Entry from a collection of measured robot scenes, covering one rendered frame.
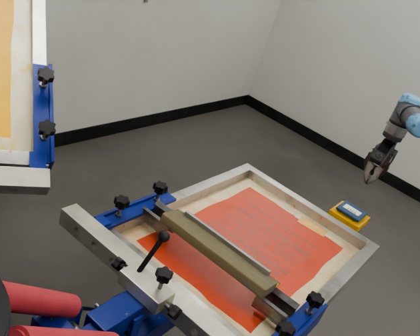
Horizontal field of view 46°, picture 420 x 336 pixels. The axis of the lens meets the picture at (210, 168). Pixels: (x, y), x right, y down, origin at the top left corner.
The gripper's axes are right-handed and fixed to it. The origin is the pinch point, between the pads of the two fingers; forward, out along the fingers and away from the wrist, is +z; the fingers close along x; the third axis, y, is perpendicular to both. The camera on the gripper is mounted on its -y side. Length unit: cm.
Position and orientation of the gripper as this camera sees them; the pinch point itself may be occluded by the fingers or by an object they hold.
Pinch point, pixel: (367, 181)
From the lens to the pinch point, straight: 196.1
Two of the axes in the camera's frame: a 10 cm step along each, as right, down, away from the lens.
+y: 5.9, -2.2, 7.8
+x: -7.5, -5.0, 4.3
